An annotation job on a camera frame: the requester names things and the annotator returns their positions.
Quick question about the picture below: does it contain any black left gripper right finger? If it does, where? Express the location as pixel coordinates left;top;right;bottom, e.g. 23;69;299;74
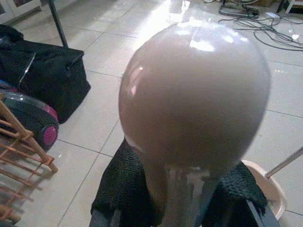
203;162;281;227

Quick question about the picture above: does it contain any pink dustpan with metal handle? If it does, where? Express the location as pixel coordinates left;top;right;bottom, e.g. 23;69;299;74
241;145;303;219

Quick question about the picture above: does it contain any white power adapter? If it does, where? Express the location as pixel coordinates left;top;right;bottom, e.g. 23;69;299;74
265;11;282;20

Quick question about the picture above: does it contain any wooden rack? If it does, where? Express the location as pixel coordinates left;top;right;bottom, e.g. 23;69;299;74
0;93;59;225

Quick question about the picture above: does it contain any black metal table leg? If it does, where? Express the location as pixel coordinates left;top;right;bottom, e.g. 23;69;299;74
48;0;69;49

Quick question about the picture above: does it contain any black and pink vacuum cleaner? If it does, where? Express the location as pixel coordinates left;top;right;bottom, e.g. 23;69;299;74
0;88;60;152

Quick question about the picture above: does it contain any black floor cable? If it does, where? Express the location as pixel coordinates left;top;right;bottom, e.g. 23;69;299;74
219;0;261;19

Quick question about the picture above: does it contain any black duffel bag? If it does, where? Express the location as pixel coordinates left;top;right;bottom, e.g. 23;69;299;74
0;23;92;125

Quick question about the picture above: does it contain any grey floor cable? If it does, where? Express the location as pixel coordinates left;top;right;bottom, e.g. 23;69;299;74
219;14;303;52

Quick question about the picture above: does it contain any white cabinet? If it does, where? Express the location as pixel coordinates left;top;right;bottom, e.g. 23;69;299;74
0;0;43;24

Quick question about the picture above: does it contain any broom with pale knob handle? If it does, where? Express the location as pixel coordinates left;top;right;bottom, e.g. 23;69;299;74
117;17;272;227

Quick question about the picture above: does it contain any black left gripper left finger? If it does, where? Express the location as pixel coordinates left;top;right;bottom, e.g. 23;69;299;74
89;138;164;227

